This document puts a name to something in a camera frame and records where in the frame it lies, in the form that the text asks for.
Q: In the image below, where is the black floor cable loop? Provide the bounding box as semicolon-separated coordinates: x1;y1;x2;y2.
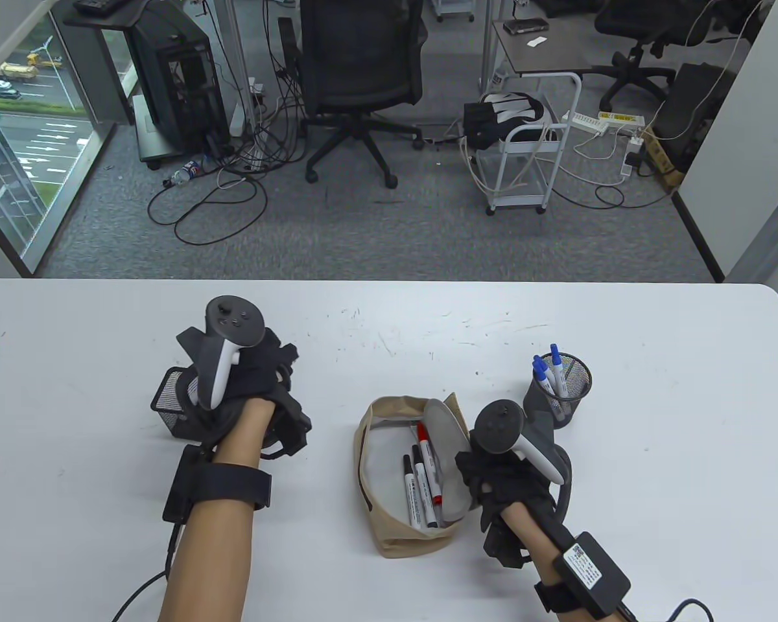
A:
147;172;268;247

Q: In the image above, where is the black swivel office chair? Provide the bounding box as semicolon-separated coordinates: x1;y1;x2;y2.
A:
593;0;714;112

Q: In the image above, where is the person's right forearm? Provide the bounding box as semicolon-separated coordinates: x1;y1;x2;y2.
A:
501;500;623;622

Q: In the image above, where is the person's right hand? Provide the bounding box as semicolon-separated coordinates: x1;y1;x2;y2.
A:
455;433;560;571

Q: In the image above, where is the white grey hand controller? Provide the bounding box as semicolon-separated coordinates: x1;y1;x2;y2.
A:
470;400;572;520
176;296;265;410

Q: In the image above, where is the white wheeled cart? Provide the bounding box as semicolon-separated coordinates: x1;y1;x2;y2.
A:
431;0;477;23

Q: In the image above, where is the black square mesh pen holder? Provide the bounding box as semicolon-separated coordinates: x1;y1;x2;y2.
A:
150;367;202;441

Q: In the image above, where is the white rolling cart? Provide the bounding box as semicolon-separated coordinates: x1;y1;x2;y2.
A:
486;71;583;216

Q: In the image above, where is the person's left forearm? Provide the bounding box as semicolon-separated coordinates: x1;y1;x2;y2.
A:
158;397;278;622

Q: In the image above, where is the black left wrist camera strap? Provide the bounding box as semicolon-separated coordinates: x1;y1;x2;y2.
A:
162;446;273;525

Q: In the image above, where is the tangle of black cables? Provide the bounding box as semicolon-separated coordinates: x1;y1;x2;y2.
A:
217;58;309;174

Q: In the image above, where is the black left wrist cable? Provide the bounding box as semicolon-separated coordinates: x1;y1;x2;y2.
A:
110;522;185;622

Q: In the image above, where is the black mesh office chair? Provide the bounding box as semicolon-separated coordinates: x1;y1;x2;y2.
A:
279;0;427;190

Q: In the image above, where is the glass window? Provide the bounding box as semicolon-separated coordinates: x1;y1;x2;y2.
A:
0;13;114;273

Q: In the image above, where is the cardboard box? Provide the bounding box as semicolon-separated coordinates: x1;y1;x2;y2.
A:
642;126;686;193

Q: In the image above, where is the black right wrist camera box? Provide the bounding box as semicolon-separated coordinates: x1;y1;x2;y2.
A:
535;531;633;619

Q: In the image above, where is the grey office desk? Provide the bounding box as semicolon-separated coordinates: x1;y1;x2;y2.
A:
491;18;623;77

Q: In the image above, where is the black computer tower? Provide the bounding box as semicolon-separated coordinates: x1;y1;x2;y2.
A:
128;0;229;153

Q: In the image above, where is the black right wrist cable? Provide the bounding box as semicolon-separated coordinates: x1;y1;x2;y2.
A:
616;599;714;622

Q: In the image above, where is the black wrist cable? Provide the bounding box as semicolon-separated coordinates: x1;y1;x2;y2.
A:
110;522;185;622
616;599;714;622

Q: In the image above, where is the black round mesh pen cup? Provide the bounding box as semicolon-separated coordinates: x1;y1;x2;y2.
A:
524;353;594;430

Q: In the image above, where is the beige velcro pencil pouch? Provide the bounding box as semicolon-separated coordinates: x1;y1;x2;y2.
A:
353;391;477;558

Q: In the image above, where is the black and white bag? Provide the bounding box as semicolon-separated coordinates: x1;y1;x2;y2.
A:
462;92;547;151

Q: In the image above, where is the person's left hand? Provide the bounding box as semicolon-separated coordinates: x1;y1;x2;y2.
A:
180;329;313;461

